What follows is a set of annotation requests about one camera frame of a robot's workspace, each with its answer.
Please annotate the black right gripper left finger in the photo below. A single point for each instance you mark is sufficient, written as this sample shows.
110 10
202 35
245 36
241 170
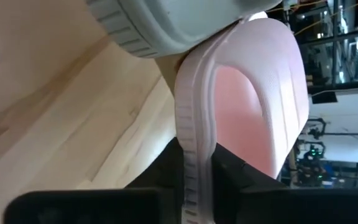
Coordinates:
104 208

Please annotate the black framed glass partition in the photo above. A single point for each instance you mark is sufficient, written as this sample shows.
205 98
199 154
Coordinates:
337 62

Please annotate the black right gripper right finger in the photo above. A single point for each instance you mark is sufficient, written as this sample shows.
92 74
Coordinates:
291 208

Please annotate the pink foam slide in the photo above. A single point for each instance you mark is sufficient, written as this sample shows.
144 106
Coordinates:
259 62

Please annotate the grey foam slide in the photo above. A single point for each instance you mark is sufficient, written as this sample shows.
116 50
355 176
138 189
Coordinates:
182 21

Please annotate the background black robot arm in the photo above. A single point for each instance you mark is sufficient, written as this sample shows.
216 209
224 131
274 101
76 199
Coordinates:
314 161

